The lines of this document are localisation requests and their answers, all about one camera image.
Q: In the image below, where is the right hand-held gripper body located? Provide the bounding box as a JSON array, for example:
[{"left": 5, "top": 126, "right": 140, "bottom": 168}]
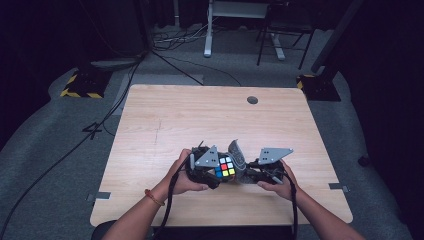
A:
[{"left": 256, "top": 147, "right": 295, "bottom": 185}]

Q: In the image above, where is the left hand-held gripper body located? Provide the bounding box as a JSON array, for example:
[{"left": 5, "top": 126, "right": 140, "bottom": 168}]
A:
[{"left": 184, "top": 144, "right": 221, "bottom": 185}]

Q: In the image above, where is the multicoloured puzzle cube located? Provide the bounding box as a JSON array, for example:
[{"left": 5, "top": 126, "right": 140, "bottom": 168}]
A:
[{"left": 214, "top": 155, "right": 237, "bottom": 183}]

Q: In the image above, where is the grey cloth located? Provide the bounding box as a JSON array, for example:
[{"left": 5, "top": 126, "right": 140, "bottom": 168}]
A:
[{"left": 227, "top": 139, "right": 258, "bottom": 185}]

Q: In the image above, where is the person's right hand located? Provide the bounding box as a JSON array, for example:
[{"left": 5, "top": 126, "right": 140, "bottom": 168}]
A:
[{"left": 257, "top": 159, "right": 299, "bottom": 201}]

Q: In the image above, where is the person's left hand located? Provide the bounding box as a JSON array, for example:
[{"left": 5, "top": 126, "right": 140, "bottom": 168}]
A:
[{"left": 162, "top": 148, "right": 210, "bottom": 196}]

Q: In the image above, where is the person's dark clothing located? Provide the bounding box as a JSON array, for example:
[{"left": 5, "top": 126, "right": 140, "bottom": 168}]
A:
[{"left": 90, "top": 219, "right": 297, "bottom": 240}]

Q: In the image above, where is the grey tape piece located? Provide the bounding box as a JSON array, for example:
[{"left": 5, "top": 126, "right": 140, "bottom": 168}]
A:
[
  {"left": 86, "top": 191, "right": 112, "bottom": 203},
  {"left": 328, "top": 182, "right": 351, "bottom": 194}
]

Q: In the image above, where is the yellow-black striped stand base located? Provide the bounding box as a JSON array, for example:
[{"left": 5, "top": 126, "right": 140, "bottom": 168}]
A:
[
  {"left": 59, "top": 68, "right": 113, "bottom": 100},
  {"left": 296, "top": 73, "right": 342, "bottom": 102}
]

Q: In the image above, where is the black chair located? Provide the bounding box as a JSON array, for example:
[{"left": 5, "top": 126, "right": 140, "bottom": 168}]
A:
[{"left": 256, "top": 0, "right": 316, "bottom": 71}]

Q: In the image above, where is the black slanted stand pole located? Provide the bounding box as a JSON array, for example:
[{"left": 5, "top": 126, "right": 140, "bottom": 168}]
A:
[{"left": 311, "top": 0, "right": 365, "bottom": 75}]

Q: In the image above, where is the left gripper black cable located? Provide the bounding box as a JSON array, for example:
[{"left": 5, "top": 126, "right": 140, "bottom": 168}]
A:
[{"left": 152, "top": 154, "right": 197, "bottom": 240}]

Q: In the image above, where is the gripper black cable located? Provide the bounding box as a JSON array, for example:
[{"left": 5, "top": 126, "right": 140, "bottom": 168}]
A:
[
  {"left": 283, "top": 171, "right": 299, "bottom": 240},
  {"left": 152, "top": 154, "right": 197, "bottom": 240}
]

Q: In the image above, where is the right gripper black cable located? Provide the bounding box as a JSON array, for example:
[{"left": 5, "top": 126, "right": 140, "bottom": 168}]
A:
[{"left": 283, "top": 171, "right": 299, "bottom": 240}]

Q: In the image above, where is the red bracelet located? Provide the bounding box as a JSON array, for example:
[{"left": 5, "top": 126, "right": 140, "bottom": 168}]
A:
[{"left": 144, "top": 188, "right": 166, "bottom": 207}]

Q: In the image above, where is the thin black floor cable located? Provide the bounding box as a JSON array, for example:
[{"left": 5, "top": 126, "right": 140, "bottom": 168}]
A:
[{"left": 151, "top": 49, "right": 243, "bottom": 88}]

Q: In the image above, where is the white desk frame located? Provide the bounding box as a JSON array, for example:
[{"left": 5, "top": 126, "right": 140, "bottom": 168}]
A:
[{"left": 203, "top": 0, "right": 286, "bottom": 61}]

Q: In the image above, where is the bundle of floor cables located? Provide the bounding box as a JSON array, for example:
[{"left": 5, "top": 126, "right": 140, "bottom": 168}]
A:
[{"left": 152, "top": 21, "right": 216, "bottom": 52}]

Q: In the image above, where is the long black floor cable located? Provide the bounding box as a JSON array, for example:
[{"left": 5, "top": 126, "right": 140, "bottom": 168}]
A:
[{"left": 0, "top": 54, "right": 145, "bottom": 239}]

